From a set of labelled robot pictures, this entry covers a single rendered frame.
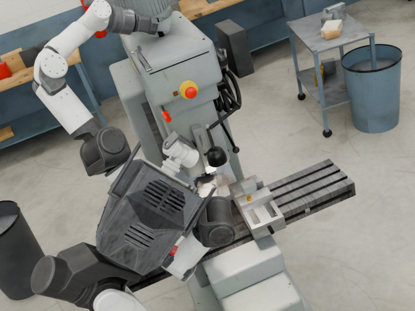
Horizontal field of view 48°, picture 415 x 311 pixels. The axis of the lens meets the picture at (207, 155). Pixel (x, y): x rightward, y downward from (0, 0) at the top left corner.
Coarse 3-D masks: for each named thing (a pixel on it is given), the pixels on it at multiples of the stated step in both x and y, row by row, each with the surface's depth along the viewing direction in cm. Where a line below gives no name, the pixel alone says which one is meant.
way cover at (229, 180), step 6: (228, 162) 243; (180, 168) 240; (216, 168) 242; (222, 168) 243; (228, 168) 243; (180, 174) 240; (222, 174) 243; (228, 174) 243; (186, 180) 240; (192, 180) 241; (228, 180) 242; (234, 180) 242; (192, 186) 241; (222, 186) 242; (222, 192) 241; (228, 192) 241; (228, 198) 239
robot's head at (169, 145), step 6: (174, 132) 148; (168, 138) 149; (174, 138) 147; (180, 138) 147; (186, 138) 152; (162, 144) 149; (168, 144) 147; (174, 144) 147; (186, 144) 149; (192, 144) 152; (162, 150) 150; (168, 150) 148; (174, 150) 147
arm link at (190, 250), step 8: (192, 232) 156; (184, 240) 158; (192, 240) 155; (184, 248) 157; (192, 248) 156; (200, 248) 155; (208, 248) 156; (168, 256) 161; (176, 256) 159; (184, 256) 158; (192, 256) 157; (200, 256) 158; (168, 264) 162; (176, 264) 160; (184, 264) 159; (192, 264) 159; (184, 272) 161; (192, 272) 161; (184, 280) 164
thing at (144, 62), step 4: (140, 48) 160; (132, 52) 160; (136, 52) 158; (140, 52) 157; (136, 56) 155; (140, 56) 154; (140, 60) 151; (144, 60) 150; (144, 64) 147; (148, 64) 146; (148, 68) 143; (152, 68) 143
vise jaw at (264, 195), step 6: (258, 192) 211; (264, 192) 210; (240, 198) 211; (252, 198) 209; (258, 198) 208; (264, 198) 208; (270, 198) 209; (240, 204) 208; (246, 204) 207; (252, 204) 208; (258, 204) 209; (246, 210) 209
